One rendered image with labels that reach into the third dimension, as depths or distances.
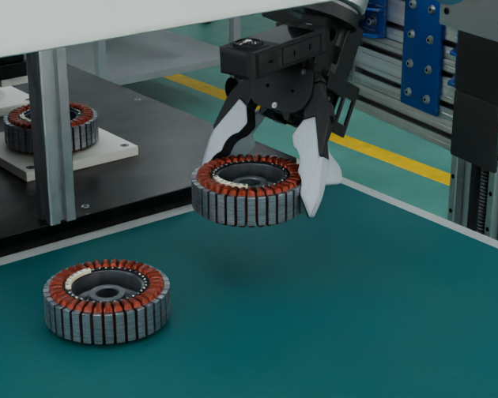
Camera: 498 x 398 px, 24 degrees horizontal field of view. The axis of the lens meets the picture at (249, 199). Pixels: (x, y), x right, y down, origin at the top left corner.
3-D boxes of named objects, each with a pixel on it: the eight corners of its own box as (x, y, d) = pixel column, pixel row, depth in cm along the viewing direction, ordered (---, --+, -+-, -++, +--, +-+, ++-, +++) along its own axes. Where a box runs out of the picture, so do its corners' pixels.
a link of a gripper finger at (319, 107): (343, 155, 107) (326, 70, 110) (335, 151, 105) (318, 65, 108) (299, 170, 109) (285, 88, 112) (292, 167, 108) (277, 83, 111)
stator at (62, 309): (190, 302, 106) (190, 266, 105) (135, 358, 97) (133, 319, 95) (84, 283, 110) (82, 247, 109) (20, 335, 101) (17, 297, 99)
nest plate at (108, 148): (76, 125, 150) (75, 115, 149) (138, 155, 139) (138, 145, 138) (-32, 148, 141) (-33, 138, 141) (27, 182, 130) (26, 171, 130)
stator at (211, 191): (242, 177, 118) (241, 143, 116) (331, 203, 111) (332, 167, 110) (167, 211, 110) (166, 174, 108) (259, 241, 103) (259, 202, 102)
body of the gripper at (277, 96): (344, 145, 114) (382, 30, 114) (299, 122, 107) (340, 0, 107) (282, 129, 118) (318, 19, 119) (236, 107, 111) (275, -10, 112)
